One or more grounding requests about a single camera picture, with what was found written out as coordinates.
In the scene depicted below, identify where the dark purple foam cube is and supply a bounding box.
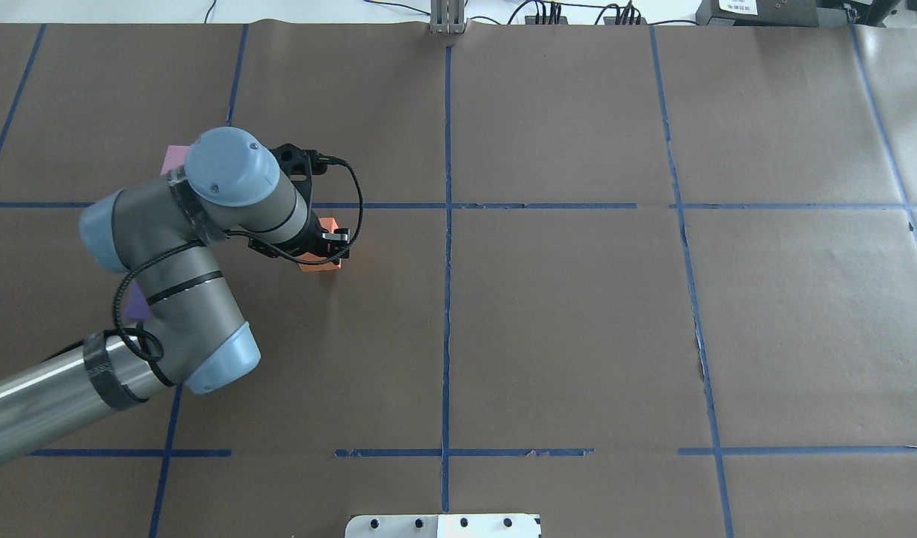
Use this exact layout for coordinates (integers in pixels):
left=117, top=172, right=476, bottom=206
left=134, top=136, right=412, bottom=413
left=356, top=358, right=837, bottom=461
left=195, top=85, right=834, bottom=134
left=123, top=280, right=152, bottom=321

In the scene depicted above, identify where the black power strip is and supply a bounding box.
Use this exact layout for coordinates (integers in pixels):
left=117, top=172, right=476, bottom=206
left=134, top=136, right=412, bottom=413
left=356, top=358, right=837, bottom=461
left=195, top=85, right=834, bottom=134
left=521, top=1, right=569, bottom=26

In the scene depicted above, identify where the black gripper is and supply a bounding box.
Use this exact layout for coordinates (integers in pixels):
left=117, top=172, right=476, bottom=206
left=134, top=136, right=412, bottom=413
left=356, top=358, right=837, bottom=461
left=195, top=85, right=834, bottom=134
left=247, top=212, right=352, bottom=260

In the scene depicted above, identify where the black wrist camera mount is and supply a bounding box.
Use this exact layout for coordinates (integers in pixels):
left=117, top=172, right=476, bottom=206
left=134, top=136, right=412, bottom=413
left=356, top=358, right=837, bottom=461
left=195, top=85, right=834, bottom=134
left=271, top=143, right=333, bottom=201

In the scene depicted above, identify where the black box with label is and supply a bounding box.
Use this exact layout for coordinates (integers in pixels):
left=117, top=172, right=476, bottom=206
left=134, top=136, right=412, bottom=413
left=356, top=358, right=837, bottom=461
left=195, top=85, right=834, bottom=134
left=694, top=1, right=819, bottom=28

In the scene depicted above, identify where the light pink foam cube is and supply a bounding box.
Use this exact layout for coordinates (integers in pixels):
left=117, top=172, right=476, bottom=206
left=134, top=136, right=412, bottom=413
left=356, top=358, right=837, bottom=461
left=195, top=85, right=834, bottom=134
left=160, top=144, right=191, bottom=175

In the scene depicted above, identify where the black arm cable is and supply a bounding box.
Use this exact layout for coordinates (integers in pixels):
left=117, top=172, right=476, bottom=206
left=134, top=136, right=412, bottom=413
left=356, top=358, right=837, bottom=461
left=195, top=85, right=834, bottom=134
left=112, top=154, right=365, bottom=386

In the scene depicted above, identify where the orange foam cube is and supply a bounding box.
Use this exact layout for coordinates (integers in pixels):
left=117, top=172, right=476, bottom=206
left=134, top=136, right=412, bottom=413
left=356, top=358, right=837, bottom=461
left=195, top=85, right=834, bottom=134
left=298, top=217, right=342, bottom=273

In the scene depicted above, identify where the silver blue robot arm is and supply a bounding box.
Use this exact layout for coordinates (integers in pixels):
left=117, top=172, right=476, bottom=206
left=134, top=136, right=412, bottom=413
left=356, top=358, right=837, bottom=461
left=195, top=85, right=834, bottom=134
left=0, top=126, right=360, bottom=466

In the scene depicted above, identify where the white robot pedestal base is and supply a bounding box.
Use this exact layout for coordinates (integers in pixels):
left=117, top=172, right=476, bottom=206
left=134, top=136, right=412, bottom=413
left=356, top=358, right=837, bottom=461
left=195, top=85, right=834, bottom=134
left=345, top=512, right=543, bottom=537

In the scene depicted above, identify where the aluminium frame post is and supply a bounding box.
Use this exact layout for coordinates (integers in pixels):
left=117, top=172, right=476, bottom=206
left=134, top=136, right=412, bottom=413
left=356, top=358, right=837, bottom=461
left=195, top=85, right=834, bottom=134
left=430, top=0, right=468, bottom=34

